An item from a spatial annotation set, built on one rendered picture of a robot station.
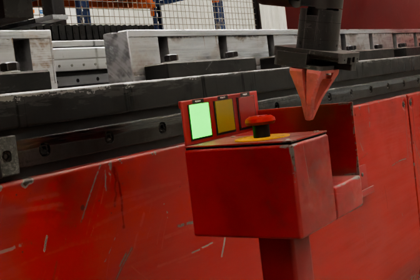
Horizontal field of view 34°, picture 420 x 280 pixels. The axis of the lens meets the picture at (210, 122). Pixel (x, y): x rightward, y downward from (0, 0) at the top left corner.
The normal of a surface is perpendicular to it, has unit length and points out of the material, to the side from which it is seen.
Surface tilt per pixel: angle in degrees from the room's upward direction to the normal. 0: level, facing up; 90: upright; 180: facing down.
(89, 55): 90
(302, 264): 90
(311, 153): 90
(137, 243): 90
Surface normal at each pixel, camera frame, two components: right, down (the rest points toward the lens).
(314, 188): 0.83, -0.07
